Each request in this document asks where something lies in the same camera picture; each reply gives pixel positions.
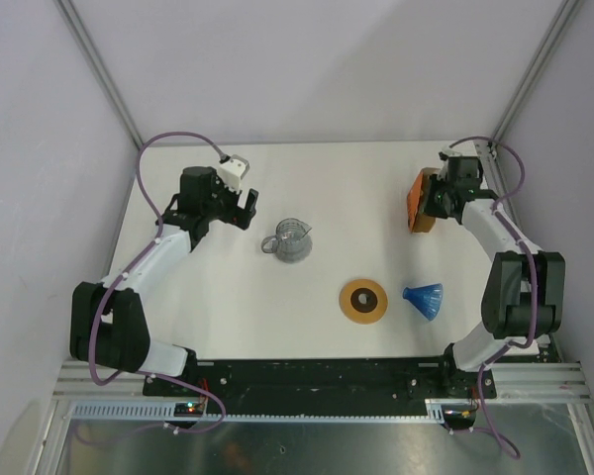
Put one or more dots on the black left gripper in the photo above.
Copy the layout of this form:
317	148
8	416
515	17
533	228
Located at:
236	216

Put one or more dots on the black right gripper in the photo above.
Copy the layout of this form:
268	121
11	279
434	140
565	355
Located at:
430	208

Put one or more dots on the orange coffee filter box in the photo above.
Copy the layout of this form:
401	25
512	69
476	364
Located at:
418	222

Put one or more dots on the grey glass carafe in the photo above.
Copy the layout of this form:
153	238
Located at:
291	242

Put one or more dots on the round wooden dripper holder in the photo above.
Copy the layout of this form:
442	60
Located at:
363	301

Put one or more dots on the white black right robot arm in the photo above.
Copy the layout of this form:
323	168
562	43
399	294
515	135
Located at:
477	351

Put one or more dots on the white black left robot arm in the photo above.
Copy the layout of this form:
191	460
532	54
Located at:
108	321

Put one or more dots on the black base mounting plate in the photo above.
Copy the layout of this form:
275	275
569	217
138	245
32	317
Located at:
338	386

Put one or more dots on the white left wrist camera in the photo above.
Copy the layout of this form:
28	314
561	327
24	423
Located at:
232	171

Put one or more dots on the aluminium frame post left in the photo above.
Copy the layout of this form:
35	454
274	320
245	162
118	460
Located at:
96	63

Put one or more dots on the aluminium frame post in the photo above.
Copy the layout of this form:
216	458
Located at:
549	44
96	63

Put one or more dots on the aluminium frame post right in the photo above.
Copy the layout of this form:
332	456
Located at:
549	44

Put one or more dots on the grey slotted cable duct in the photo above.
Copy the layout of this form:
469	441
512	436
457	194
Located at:
160	411

